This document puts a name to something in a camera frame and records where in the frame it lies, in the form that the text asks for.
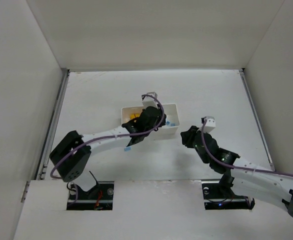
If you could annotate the green yellow lego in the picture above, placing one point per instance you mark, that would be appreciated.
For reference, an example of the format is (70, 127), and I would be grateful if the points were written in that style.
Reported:
(134, 116)

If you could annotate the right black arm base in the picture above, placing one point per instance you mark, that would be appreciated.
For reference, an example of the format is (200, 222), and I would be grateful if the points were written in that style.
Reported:
(217, 195)

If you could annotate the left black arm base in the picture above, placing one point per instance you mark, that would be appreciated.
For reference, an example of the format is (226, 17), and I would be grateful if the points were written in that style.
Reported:
(89, 194)

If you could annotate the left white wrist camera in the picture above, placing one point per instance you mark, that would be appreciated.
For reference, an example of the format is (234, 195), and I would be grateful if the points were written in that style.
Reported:
(150, 100)

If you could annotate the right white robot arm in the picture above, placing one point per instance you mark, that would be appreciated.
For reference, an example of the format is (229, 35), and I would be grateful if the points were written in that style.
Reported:
(239, 176)

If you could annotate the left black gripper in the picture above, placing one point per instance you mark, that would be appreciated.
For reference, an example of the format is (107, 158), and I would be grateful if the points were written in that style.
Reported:
(140, 121)

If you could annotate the white three-compartment bin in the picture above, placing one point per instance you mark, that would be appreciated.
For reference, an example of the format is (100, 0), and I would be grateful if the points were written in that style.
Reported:
(165, 132)

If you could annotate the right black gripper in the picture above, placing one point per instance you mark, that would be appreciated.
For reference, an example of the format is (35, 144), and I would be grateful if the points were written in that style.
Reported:
(190, 136)

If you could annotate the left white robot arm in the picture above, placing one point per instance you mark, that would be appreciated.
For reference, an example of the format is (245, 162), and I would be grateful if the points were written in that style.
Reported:
(71, 155)

